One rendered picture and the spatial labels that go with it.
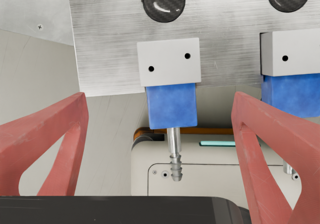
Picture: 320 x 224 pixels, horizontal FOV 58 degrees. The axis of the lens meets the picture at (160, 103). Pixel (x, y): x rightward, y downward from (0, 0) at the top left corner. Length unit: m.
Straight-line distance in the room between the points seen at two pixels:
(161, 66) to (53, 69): 0.98
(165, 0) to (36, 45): 0.97
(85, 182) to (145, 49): 1.07
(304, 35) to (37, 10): 0.26
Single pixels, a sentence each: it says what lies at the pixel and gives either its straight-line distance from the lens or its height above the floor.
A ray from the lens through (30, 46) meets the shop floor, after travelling 1.22.
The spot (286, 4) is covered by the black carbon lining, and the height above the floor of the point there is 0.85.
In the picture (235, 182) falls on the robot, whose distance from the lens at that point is 0.95.
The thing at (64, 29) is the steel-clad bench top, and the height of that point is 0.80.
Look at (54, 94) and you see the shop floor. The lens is 1.20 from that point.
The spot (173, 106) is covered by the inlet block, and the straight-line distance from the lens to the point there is 0.25.
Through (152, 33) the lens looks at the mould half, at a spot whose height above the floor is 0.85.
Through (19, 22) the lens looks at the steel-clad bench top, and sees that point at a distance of 0.35.
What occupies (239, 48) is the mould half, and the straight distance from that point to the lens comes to 0.27.
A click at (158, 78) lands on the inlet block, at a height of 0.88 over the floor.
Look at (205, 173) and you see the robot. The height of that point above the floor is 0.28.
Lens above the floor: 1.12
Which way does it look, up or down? 81 degrees down
